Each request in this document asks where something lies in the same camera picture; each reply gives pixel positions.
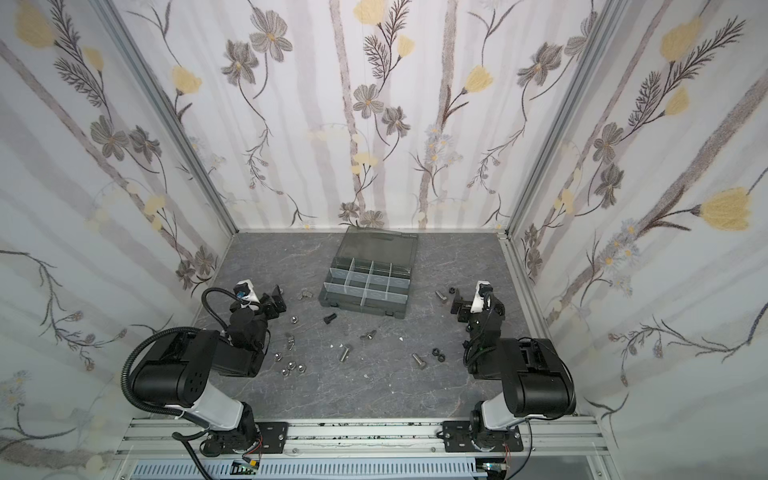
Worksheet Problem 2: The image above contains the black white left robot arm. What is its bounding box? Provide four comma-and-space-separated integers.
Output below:
120, 280, 288, 460

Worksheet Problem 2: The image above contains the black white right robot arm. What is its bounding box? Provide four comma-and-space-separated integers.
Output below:
442, 282, 576, 452

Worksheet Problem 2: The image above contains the black nut pair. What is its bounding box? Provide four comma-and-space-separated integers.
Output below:
432, 348, 446, 362

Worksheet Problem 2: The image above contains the green compartment organizer box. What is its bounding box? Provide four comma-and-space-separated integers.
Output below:
319, 226, 418, 319

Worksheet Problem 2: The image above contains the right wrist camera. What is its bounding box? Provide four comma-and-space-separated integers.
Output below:
470, 281, 493, 313

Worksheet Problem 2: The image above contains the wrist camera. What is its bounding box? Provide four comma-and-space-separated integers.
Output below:
470, 281, 493, 313
233, 279, 259, 304

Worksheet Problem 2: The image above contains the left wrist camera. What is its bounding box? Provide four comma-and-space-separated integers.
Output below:
233, 279, 259, 304

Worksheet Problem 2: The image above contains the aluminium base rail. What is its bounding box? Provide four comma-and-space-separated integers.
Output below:
113, 416, 610, 460

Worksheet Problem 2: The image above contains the white slotted cable duct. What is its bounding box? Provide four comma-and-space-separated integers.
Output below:
128, 458, 487, 480

